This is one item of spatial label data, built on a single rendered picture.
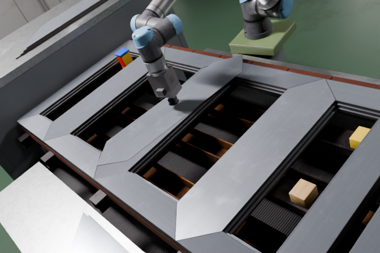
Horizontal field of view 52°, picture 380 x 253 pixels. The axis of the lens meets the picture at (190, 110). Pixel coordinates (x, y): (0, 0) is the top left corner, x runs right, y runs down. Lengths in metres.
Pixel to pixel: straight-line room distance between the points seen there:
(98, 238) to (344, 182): 0.74
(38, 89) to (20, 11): 2.85
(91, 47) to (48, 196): 0.90
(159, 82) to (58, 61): 0.82
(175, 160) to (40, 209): 0.58
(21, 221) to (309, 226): 1.06
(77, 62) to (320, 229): 1.57
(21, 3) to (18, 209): 3.49
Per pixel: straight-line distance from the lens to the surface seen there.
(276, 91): 1.45
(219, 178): 1.17
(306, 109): 1.31
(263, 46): 1.94
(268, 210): 1.43
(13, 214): 1.70
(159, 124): 1.47
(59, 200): 1.59
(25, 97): 2.11
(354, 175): 1.09
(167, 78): 1.41
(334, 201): 1.05
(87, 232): 1.34
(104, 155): 1.48
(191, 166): 1.69
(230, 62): 1.66
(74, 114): 1.83
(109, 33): 2.25
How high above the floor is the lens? 1.67
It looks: 34 degrees down
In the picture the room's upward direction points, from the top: 24 degrees counter-clockwise
